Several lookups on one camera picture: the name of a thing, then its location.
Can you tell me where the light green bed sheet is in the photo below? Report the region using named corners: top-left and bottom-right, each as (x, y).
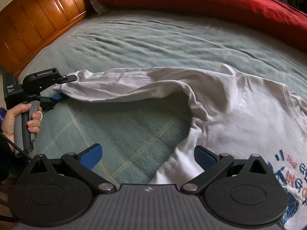
top-left (23, 11), bottom-right (306, 192)

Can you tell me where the red duvet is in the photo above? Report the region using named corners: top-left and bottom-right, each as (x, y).
top-left (98, 0), bottom-right (306, 52)

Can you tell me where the white printed t-shirt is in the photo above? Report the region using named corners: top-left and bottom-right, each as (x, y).
top-left (54, 65), bottom-right (306, 229)

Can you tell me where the person's left hand with ring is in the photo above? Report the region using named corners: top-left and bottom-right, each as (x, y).
top-left (1, 103), bottom-right (43, 142)

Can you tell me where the wooden headboard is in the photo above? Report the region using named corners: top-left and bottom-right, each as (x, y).
top-left (1, 0), bottom-right (94, 77)

